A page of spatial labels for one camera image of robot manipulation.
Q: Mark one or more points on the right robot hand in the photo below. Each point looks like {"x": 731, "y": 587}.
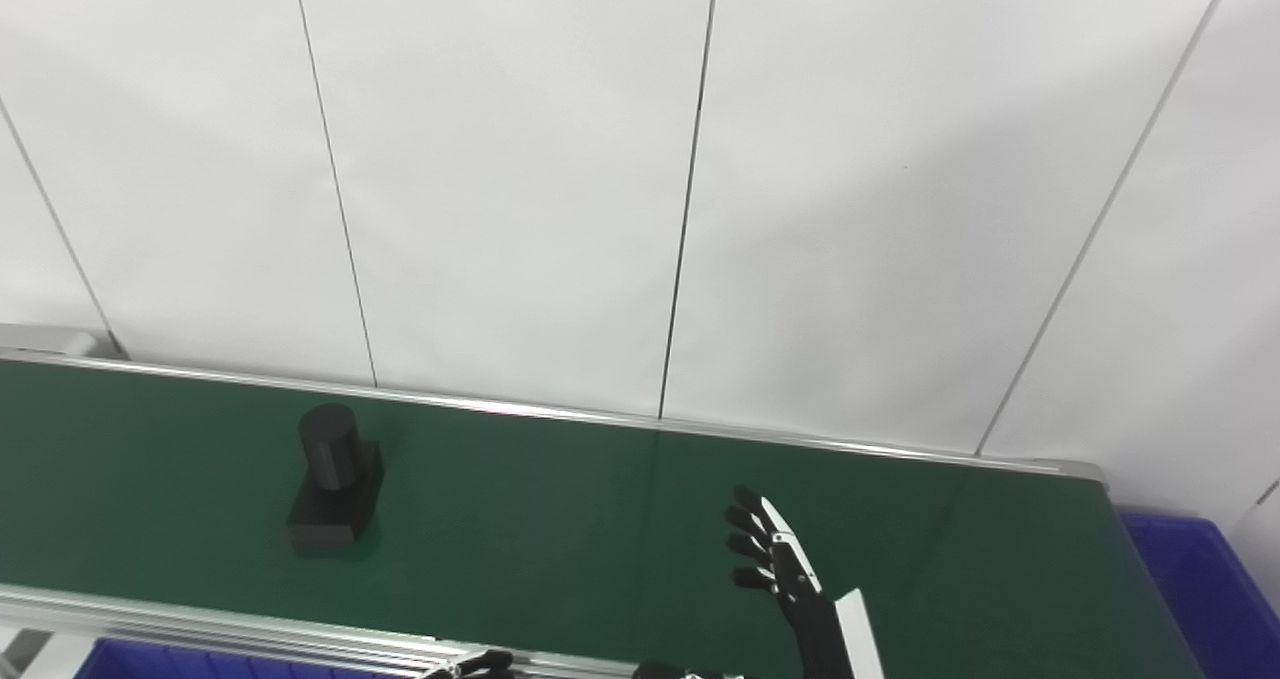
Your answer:
{"x": 815, "y": 629}

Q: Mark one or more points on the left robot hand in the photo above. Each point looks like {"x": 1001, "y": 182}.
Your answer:
{"x": 480, "y": 667}

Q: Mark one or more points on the black cylinder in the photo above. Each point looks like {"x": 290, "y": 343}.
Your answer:
{"x": 330, "y": 479}

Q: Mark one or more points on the green conveyor belt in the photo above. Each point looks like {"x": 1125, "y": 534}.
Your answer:
{"x": 560, "y": 519}

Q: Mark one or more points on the blue plastic bin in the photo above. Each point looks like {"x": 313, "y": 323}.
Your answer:
{"x": 1225, "y": 589}
{"x": 200, "y": 664}

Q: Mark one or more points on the aluminium conveyor leg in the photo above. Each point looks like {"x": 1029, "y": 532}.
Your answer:
{"x": 22, "y": 654}

